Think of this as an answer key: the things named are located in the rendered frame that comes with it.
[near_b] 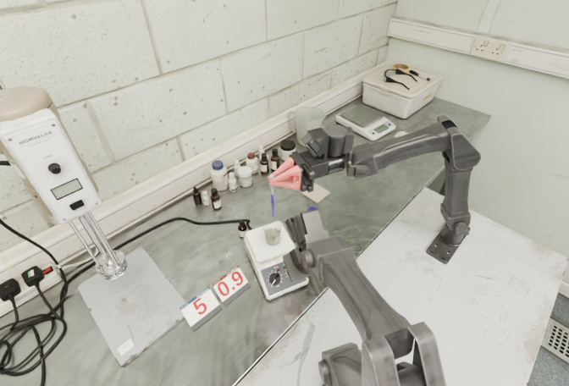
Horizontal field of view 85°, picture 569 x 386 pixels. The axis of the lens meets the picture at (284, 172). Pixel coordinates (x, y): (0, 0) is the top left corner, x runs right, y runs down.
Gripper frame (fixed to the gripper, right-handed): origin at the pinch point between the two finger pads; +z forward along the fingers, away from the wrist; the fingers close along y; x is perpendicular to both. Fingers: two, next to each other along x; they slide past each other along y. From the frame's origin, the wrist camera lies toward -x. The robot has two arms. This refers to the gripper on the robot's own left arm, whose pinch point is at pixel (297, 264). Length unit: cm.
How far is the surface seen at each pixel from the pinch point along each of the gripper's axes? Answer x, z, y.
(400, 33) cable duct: -97, 36, -114
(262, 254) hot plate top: -6.1, 7.2, 6.6
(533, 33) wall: -56, -2, -141
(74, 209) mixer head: -23, -22, 41
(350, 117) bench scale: -57, 42, -65
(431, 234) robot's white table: 7, 10, -50
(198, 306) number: 0.8, 10.5, 27.1
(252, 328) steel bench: 10.8, 7.3, 15.5
